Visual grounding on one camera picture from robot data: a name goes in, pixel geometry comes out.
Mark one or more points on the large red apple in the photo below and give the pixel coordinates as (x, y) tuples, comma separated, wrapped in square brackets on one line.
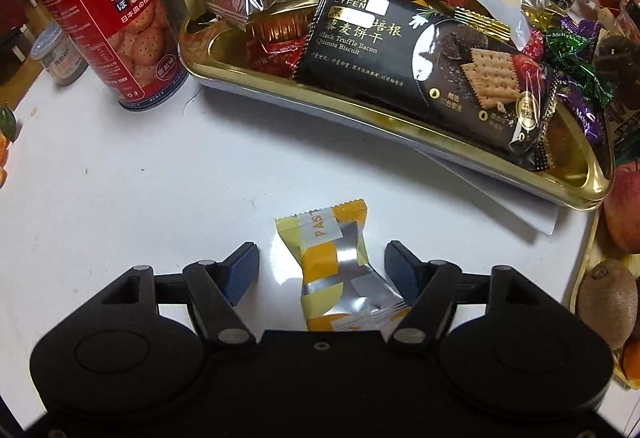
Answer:
[(625, 208)]

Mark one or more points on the red biscuit can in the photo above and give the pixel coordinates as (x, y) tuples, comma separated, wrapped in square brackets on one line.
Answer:
[(115, 17)]

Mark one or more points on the black biscuit packet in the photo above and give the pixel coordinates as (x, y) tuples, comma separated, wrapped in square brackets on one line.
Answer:
[(400, 67)]

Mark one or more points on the copper foil cup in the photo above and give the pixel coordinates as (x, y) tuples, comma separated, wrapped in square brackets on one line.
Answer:
[(280, 25)]

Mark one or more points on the gold tray full of snacks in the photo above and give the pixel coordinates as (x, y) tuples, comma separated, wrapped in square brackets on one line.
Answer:
[(210, 52)]

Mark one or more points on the small orange tangerine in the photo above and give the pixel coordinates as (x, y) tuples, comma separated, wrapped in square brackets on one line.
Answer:
[(632, 358)]

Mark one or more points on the green foil candy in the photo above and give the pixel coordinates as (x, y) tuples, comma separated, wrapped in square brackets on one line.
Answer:
[(575, 62)]

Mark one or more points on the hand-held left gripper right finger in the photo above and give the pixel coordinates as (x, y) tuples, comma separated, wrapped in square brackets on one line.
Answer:
[(402, 268)]

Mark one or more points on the red foil candy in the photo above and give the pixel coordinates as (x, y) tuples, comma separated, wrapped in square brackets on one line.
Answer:
[(272, 60)]

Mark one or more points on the wooden fruit tray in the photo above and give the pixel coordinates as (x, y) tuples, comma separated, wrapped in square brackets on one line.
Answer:
[(590, 238)]

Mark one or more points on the yellow silver snack packet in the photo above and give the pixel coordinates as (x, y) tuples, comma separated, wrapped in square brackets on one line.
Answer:
[(325, 263)]

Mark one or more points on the light brown kiwi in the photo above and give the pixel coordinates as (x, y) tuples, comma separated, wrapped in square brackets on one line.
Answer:
[(607, 303)]

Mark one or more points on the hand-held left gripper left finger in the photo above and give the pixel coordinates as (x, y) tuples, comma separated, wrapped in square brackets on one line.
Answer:
[(242, 268)]

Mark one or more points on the purple foil candy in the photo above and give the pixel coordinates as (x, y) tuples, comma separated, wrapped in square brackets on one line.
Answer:
[(585, 117), (580, 28)]

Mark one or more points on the dark printed cup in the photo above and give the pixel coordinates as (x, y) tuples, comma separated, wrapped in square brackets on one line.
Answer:
[(620, 62)]

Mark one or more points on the small grey jar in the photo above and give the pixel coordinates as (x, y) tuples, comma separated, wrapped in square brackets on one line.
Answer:
[(60, 60)]

